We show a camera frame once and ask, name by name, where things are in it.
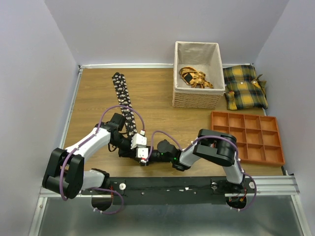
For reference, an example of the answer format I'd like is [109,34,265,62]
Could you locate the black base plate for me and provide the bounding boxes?
[81,176,256,206]

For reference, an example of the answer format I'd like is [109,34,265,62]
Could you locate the aluminium frame rail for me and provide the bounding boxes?
[39,175,300,198]

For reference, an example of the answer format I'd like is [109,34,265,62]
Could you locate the wicker basket with liner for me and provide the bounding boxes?
[172,41,225,109]

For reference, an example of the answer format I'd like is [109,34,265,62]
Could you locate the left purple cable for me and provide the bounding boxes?
[60,105,146,214]

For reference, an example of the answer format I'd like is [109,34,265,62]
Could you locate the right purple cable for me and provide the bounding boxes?
[145,130,258,212]

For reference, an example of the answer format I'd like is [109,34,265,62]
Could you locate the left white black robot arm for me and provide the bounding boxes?
[42,113,131,200]

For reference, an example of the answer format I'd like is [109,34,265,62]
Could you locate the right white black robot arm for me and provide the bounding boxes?
[140,129,245,194]

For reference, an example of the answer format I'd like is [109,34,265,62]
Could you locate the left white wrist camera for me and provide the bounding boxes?
[130,133,147,149]

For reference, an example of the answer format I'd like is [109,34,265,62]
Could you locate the orange patterned tie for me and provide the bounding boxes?
[179,66,214,89]

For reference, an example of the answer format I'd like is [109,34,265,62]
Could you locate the orange compartment tray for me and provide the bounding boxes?
[211,111,285,167]

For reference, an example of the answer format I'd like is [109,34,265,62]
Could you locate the black floral tie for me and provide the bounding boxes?
[112,72,137,137]

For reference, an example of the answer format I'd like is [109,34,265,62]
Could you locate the purple cable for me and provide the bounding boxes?
[60,105,146,214]
[145,130,258,212]

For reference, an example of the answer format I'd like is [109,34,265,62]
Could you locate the yellow plaid shirt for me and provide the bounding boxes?
[223,64,268,111]

